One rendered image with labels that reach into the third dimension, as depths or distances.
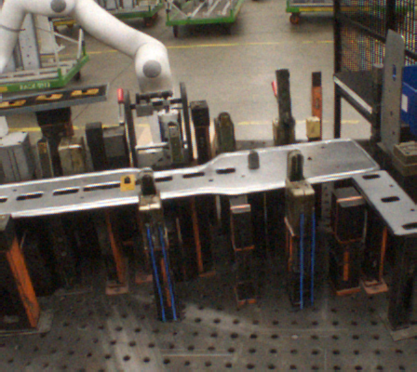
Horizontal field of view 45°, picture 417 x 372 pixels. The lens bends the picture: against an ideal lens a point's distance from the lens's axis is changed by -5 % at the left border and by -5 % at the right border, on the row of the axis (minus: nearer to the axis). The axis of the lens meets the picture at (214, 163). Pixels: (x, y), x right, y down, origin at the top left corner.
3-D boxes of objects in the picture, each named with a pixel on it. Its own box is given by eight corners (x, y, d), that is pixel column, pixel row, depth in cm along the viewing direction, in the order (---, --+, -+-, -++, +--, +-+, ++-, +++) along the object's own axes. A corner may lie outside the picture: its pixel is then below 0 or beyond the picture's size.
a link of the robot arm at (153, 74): (175, 96, 204) (164, 37, 193) (178, 112, 188) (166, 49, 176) (144, 101, 204) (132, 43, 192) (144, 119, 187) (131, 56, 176)
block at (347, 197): (332, 299, 135) (337, 210, 122) (320, 274, 145) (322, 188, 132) (366, 293, 135) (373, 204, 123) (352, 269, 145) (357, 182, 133)
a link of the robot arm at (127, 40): (155, 86, 190) (154, 73, 204) (175, 59, 186) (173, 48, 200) (39, 7, 171) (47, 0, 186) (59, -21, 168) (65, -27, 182)
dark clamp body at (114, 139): (116, 251, 164) (94, 140, 147) (118, 229, 175) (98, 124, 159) (150, 246, 164) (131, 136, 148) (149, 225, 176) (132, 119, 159)
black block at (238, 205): (235, 312, 134) (227, 219, 121) (228, 286, 144) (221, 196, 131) (264, 307, 135) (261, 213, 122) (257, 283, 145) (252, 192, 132)
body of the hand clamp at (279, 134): (279, 228, 168) (276, 126, 152) (275, 217, 174) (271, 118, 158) (297, 225, 168) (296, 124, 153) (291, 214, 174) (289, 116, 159)
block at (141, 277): (135, 284, 148) (117, 197, 135) (135, 258, 159) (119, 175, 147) (154, 282, 148) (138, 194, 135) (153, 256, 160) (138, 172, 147)
